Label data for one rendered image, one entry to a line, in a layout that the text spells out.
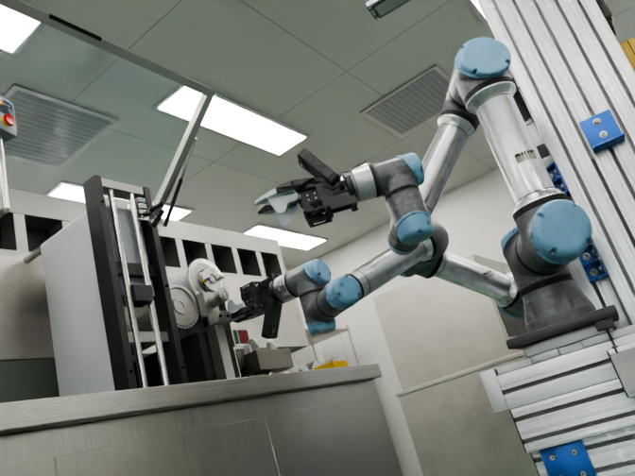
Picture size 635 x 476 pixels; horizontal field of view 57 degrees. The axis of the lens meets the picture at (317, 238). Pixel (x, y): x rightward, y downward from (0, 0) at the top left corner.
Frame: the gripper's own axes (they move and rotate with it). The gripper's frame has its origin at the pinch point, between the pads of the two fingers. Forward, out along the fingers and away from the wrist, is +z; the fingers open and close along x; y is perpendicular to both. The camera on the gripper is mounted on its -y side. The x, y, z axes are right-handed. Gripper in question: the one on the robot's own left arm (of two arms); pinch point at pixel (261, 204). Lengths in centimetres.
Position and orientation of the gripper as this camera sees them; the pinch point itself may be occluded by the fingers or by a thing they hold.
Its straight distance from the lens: 127.5
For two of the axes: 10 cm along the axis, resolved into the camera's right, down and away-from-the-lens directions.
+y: 2.7, 8.5, -4.5
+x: 0.9, 4.5, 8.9
